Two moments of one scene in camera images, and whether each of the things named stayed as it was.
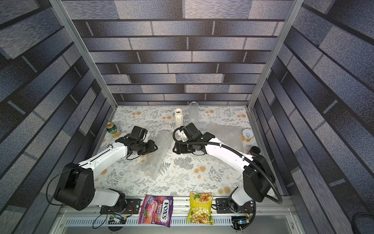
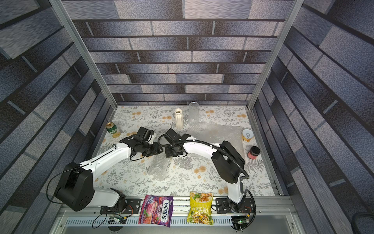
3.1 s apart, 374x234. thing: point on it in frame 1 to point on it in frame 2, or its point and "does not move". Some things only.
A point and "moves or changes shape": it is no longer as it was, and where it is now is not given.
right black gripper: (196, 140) to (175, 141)
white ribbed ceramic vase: (178, 118) does not move
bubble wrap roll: (150, 163) moves or changes shape
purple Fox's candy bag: (157, 209) does not move
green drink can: (111, 127) does not move
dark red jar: (254, 150) does not move
